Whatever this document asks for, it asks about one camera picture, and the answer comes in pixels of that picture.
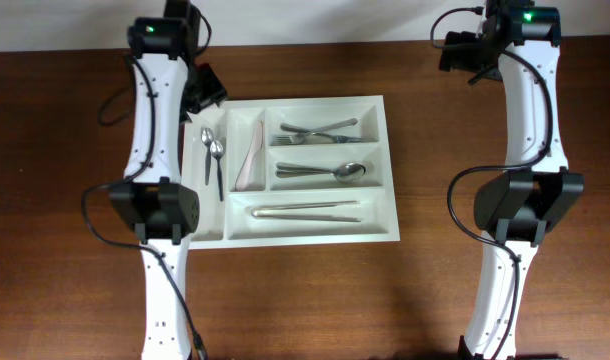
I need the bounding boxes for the pink plastic knife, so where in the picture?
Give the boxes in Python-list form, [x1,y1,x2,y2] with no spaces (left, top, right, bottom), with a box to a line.
[234,120,264,191]

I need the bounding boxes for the steel spoon sideways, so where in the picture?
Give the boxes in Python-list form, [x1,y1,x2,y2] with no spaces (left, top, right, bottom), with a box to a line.
[275,162,367,183]

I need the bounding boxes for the left black cable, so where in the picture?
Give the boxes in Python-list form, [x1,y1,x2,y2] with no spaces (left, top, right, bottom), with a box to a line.
[79,9,214,360]

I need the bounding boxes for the small steel teaspoon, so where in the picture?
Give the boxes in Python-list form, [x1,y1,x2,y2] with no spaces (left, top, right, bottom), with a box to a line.
[200,127,215,186]
[210,140,225,202]

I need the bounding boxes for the steel fork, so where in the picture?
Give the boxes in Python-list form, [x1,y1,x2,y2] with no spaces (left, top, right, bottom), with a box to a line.
[273,118,358,145]

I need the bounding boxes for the steel fork angled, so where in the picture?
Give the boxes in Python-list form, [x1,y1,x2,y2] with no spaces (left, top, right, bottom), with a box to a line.
[274,124,365,145]

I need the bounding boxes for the right black cable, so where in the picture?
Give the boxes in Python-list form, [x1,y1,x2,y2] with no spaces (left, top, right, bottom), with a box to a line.
[428,6,556,360]

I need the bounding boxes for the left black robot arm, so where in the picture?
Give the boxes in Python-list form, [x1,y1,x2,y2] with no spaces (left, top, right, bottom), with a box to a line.
[109,0,227,360]

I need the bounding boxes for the steel serrated tongs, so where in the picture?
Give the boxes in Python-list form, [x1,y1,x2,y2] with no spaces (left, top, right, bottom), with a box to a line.
[250,201,362,223]

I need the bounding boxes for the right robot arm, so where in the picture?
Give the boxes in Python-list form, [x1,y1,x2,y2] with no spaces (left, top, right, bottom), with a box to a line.
[433,0,584,359]

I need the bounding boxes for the steel spoon blue-tinted handle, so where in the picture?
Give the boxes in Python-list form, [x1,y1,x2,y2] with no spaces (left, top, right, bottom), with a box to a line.
[275,162,338,175]

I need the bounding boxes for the black cable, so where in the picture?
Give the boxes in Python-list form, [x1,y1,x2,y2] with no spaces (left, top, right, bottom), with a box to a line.
[428,6,556,360]
[79,9,214,360]

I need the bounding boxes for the white plastic cutlery tray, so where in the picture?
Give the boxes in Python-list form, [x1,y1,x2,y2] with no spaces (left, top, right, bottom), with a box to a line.
[182,96,400,249]

